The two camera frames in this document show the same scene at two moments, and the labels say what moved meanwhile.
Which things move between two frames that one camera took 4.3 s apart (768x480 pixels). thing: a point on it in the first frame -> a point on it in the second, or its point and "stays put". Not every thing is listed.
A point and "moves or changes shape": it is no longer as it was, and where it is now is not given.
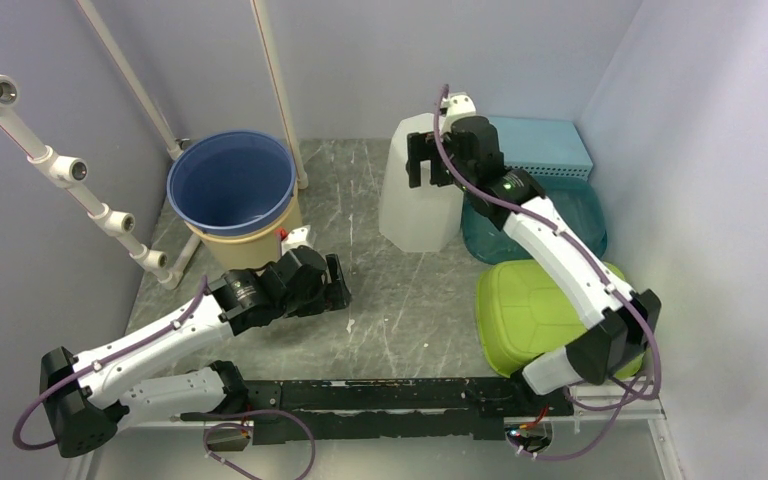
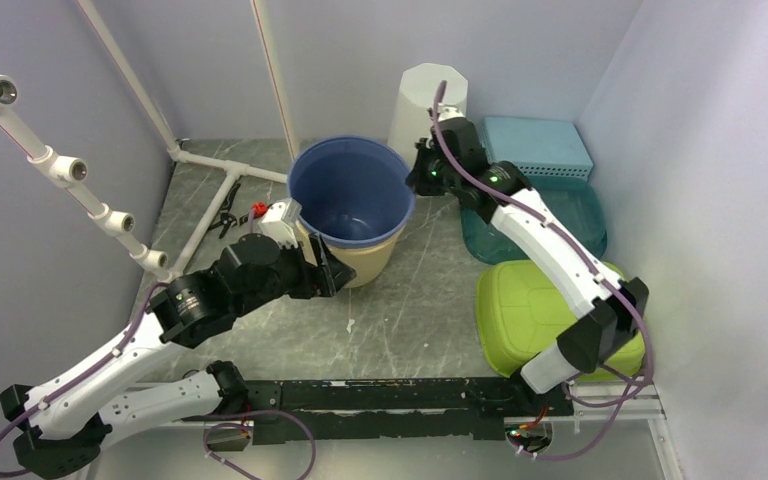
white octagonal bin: x=424 y=218 -> x=415 y=98
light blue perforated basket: x=545 y=146 stays put
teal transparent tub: x=577 y=198 stays put
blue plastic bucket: x=231 y=182 -> x=352 y=190
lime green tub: x=523 y=317 stays put
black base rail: x=352 y=410 stays put
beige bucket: x=254 y=250 moves or changes shape
